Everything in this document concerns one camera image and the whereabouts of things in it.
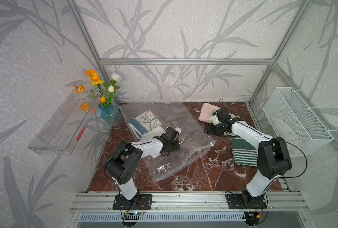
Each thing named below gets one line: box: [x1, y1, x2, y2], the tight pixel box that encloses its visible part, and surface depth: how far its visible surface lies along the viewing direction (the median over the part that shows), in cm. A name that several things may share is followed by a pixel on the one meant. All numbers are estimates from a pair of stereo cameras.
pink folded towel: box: [198, 102, 222, 124], surface depth 114 cm
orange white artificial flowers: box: [73, 69, 123, 108], surface depth 92 cm
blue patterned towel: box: [128, 110, 163, 140], surface depth 105 cm
